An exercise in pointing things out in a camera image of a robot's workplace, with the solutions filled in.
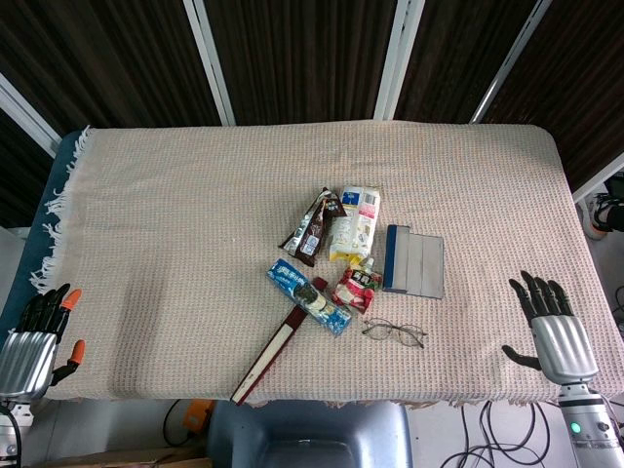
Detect left robot hand, orange fingertips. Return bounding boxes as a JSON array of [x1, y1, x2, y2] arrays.
[[0, 282, 87, 404]]

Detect right robot hand, black fingers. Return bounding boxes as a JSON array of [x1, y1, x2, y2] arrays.
[[501, 270, 599, 387]]

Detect wire-frame eyeglasses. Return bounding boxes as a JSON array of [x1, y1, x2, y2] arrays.
[[362, 318, 429, 350]]

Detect blue table pad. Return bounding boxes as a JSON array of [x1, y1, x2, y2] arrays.
[[0, 129, 90, 342]]

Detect white sneaker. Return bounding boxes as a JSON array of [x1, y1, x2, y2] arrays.
[[582, 192, 624, 240]]

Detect brown cardboard box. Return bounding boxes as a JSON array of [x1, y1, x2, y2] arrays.
[[28, 446, 214, 468]]

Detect orange device under table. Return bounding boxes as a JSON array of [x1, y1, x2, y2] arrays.
[[182, 399, 216, 443]]

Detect red and white drink pouch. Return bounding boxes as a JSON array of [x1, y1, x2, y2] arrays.
[[331, 257, 382, 314]]

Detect beige waffle weave blanket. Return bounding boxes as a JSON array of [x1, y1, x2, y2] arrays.
[[28, 121, 624, 410]]

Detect white and yellow snack bag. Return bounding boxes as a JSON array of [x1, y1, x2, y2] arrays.
[[328, 184, 382, 264]]

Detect dark red folded fan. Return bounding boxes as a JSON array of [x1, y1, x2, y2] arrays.
[[229, 276, 331, 407]]

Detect blue cookie box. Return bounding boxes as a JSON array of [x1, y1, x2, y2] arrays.
[[265, 257, 353, 337]]

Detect blue grey chair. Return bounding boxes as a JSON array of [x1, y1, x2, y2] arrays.
[[207, 400, 414, 468]]

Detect brown snack wrapper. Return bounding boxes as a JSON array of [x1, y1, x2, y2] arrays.
[[278, 186, 348, 268]]

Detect black floor cables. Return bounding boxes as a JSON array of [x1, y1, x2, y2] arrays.
[[438, 400, 581, 468]]

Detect black cable loop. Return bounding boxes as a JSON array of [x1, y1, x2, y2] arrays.
[[162, 399, 196, 448]]

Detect white frame post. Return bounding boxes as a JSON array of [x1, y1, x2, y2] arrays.
[[0, 72, 63, 158], [372, 0, 426, 122], [182, 0, 238, 127], [468, 0, 555, 125], [572, 158, 624, 204]]

